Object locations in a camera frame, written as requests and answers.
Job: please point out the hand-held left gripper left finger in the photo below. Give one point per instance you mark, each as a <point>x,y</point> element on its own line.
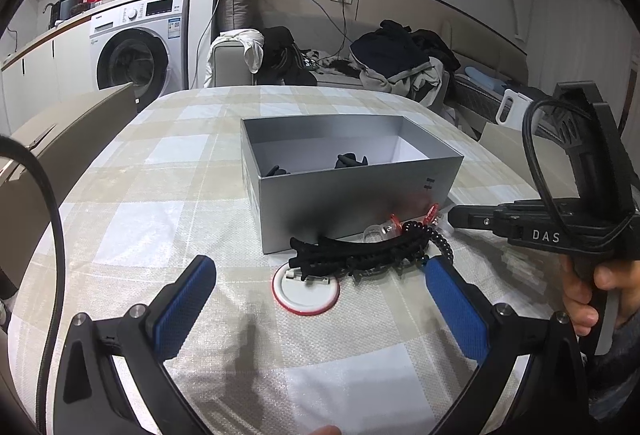
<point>182,310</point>

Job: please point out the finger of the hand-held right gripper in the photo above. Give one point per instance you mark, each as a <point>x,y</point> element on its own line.
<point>475,217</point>

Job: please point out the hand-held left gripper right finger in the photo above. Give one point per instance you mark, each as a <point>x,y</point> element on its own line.
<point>457,310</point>

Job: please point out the white round compact red rim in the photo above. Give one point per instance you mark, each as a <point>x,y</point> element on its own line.
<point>305,297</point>

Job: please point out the black banana hair clip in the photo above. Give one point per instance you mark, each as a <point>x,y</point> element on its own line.
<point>345,249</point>
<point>330,267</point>

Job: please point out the large black claw clip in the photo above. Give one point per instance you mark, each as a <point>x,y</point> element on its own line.
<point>350,161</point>

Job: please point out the grey cardboard box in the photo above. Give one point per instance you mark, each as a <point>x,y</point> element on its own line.
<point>325,205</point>

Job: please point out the person's right forearm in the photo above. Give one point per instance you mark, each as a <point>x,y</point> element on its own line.
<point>617,375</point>

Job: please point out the person's right hand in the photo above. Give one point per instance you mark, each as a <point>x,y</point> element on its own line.
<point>577,310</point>

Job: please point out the person's left hand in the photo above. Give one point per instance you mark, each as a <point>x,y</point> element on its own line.
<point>322,430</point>

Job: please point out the white jug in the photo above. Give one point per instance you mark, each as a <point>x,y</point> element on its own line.
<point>515,107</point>

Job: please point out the light blue cloth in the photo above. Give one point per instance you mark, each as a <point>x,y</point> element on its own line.
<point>485,77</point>

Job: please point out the white curtain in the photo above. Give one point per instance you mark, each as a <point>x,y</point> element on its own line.
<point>575,30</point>

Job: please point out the pile of dark clothes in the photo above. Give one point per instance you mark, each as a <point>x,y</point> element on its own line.
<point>385,50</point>

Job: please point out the beige chair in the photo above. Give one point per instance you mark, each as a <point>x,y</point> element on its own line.
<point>60,155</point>

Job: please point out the beige sofa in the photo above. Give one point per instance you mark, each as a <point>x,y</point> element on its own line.
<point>227,65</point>

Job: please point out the black clothing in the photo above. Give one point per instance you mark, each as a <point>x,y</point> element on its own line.
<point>280,55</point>

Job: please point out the white cloth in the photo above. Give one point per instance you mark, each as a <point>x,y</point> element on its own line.
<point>250,45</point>

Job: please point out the white kitchen cabinet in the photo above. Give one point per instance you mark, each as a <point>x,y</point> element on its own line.
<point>40,75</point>

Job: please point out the white washing machine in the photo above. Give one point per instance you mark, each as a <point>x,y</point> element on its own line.
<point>150,15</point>

